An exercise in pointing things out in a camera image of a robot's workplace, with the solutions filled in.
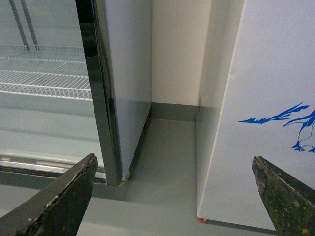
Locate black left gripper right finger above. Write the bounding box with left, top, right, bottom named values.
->
left=252, top=156, right=315, bottom=236

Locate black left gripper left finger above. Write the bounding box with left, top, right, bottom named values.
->
left=0, top=153, right=98, bottom=236

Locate glass door display fridge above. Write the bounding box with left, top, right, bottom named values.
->
left=0, top=0, right=153, bottom=186

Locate white chest freezer blue trim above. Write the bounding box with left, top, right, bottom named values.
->
left=196, top=0, right=315, bottom=230

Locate white wire fridge shelf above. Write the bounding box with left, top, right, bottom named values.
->
left=0, top=44, right=92, bottom=100

